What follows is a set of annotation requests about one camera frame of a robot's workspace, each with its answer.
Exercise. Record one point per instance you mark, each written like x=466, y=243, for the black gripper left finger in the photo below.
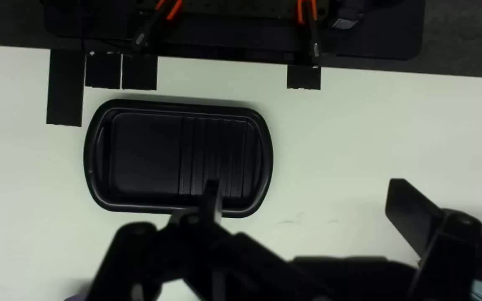
x=195, y=251

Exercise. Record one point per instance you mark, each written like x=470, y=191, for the black rectangular plastic tray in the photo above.
x=150, y=156

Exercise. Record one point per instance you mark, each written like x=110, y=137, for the long black tape strip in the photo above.
x=65, y=85

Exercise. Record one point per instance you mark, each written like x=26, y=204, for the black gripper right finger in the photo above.
x=451, y=251

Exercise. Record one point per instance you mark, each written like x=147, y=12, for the black square tape patch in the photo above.
x=302, y=77
x=102, y=69
x=138, y=70

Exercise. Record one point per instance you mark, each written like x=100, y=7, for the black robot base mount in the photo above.
x=234, y=27

